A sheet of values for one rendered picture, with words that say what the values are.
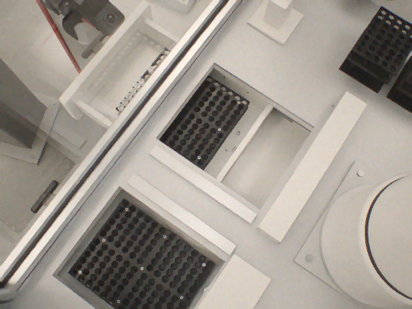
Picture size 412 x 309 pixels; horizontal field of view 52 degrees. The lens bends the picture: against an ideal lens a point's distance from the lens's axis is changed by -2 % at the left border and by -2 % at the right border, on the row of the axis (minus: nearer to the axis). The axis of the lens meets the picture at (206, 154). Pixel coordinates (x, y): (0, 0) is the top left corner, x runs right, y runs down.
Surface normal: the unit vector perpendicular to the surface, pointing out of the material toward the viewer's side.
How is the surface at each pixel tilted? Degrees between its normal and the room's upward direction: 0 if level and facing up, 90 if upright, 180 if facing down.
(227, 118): 0
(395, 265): 85
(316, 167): 0
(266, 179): 0
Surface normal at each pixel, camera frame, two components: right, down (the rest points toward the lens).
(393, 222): -0.94, -0.34
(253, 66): 0.03, -0.25
